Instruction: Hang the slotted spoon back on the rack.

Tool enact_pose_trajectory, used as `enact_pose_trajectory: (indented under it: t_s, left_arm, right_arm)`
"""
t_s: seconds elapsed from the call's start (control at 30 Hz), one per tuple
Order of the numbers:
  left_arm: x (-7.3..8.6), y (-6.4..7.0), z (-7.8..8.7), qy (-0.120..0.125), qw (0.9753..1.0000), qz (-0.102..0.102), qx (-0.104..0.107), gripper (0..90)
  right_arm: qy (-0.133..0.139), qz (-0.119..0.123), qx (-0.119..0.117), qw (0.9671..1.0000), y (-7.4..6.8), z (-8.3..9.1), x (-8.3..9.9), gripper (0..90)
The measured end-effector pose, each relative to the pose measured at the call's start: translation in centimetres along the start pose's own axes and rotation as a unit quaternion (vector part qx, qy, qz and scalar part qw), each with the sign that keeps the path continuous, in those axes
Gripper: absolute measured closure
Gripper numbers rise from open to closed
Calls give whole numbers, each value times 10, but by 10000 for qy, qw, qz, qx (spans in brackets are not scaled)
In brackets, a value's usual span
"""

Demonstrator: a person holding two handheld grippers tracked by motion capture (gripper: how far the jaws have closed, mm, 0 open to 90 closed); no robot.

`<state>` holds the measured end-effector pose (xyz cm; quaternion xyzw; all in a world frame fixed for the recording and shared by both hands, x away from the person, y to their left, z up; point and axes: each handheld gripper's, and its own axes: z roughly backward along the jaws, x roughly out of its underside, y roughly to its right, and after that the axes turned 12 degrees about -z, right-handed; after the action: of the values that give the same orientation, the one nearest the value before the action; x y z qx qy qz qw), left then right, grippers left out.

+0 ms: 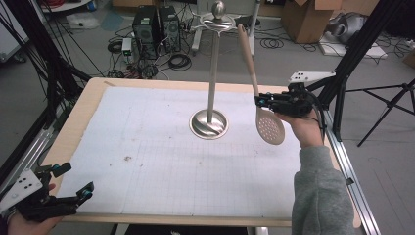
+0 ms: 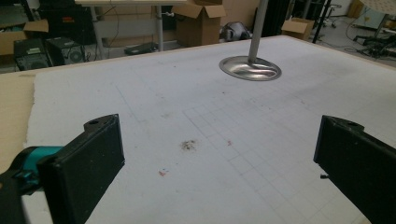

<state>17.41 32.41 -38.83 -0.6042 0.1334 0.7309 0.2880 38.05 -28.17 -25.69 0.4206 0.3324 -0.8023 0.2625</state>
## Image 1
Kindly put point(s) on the small dark bracket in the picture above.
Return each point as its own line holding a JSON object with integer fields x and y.
{"x": 350, "y": 181}

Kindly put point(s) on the large cardboard box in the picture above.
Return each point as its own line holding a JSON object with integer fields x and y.
{"x": 306, "y": 23}

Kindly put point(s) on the beige slotted spoon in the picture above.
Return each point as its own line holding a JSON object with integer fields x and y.
{"x": 248, "y": 58}

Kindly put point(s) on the grey plastic appliance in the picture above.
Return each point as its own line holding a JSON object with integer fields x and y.
{"x": 349, "y": 27}

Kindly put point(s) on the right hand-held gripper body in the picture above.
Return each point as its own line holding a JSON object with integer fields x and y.
{"x": 293, "y": 103}

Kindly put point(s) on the white flat board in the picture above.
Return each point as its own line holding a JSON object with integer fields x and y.
{"x": 372, "y": 52}

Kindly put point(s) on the small white device green light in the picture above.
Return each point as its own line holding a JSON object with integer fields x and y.
{"x": 126, "y": 45}

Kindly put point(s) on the person's right hand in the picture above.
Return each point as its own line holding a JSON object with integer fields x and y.
{"x": 306, "y": 130}

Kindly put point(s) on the black frame post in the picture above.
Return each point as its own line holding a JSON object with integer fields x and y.
{"x": 32, "y": 39}
{"x": 355, "y": 49}

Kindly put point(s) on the person's left hand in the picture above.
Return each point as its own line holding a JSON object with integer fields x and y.
{"x": 29, "y": 228}

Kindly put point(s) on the metal utensil stand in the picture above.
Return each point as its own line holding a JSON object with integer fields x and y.
{"x": 213, "y": 81}

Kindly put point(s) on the narrow black computer tower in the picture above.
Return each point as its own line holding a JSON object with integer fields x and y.
{"x": 169, "y": 29}

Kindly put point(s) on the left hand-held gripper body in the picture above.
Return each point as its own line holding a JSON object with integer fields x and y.
{"x": 21, "y": 189}

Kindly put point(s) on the white grid mat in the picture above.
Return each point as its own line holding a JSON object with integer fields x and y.
{"x": 147, "y": 163}

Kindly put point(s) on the wide black computer tower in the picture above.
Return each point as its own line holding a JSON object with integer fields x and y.
{"x": 146, "y": 32}

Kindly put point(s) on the white rolling stand base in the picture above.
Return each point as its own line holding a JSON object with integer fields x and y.
{"x": 252, "y": 45}

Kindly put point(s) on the black tripod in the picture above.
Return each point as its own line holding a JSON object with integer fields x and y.
{"x": 388, "y": 104}

